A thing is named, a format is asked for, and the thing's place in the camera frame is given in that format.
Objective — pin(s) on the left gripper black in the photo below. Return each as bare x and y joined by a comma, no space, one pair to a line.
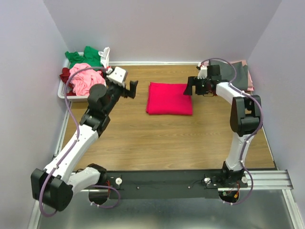
131,92

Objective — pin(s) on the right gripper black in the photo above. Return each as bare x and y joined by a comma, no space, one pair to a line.
193,80

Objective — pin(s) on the crimson red t shirt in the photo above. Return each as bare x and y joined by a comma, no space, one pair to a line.
168,99

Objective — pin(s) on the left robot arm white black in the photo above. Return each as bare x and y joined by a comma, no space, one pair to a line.
55,185

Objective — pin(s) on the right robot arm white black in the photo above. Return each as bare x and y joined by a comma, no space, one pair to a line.
246,117

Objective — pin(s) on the folded grey t shirt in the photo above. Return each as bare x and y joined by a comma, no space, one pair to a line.
227,73

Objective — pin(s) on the light pink t shirt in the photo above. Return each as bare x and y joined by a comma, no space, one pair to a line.
83,81

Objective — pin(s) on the green t shirt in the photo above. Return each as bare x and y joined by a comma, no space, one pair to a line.
90,56

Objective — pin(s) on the folded dusty pink t shirt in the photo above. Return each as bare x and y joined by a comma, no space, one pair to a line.
250,82

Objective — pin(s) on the white plastic laundry basket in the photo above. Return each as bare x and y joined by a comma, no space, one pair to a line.
66,89

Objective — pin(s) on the dark red t shirt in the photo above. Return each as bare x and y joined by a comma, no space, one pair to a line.
65,74

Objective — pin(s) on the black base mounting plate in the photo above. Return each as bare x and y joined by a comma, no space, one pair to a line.
167,184

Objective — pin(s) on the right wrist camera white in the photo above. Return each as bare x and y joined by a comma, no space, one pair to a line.
202,74

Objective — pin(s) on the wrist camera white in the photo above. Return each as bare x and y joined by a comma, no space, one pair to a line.
117,75
202,74

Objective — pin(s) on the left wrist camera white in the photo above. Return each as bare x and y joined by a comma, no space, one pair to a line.
117,75

